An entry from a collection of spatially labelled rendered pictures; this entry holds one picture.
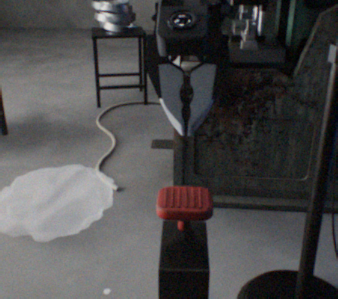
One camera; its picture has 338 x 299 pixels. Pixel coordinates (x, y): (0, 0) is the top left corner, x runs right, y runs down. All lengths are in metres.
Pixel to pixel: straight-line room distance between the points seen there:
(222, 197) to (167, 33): 1.58
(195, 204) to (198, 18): 0.23
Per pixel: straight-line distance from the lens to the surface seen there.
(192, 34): 0.35
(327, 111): 1.08
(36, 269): 1.63
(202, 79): 0.45
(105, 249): 1.65
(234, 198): 1.90
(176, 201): 0.50
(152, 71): 0.44
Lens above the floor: 1.03
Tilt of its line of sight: 22 degrees down
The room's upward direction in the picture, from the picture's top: straight up
